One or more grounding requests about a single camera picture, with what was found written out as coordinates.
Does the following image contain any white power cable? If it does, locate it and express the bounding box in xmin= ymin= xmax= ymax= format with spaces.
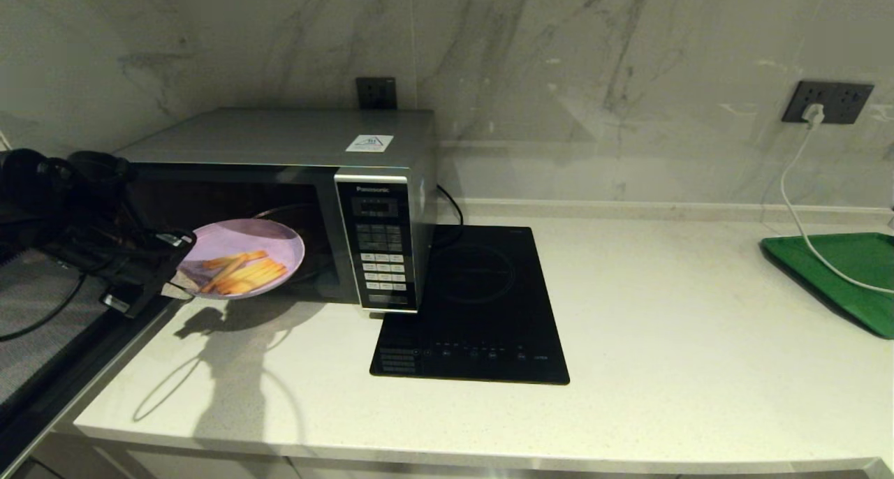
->
xmin=779 ymin=124 xmax=894 ymax=295

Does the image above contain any silver Panasonic microwave oven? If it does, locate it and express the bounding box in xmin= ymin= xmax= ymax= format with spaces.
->
xmin=115 ymin=108 xmax=438 ymax=314

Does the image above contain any lilac round plate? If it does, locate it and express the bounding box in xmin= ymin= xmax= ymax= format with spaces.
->
xmin=177 ymin=218 xmax=307 ymax=300

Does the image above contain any small black wall socket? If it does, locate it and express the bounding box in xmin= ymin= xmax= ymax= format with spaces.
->
xmin=356 ymin=77 xmax=397 ymax=110

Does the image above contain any dark glass microwave door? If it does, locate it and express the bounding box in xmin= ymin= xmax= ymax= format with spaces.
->
xmin=0 ymin=242 xmax=186 ymax=476

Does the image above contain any black induction cooktop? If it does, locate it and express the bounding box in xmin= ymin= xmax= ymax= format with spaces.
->
xmin=369 ymin=226 xmax=570 ymax=385

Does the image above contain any wide black wall socket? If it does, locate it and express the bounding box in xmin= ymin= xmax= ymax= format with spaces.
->
xmin=782 ymin=80 xmax=874 ymax=124

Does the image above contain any green plastic tray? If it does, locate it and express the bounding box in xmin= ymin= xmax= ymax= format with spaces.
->
xmin=761 ymin=233 xmax=894 ymax=339

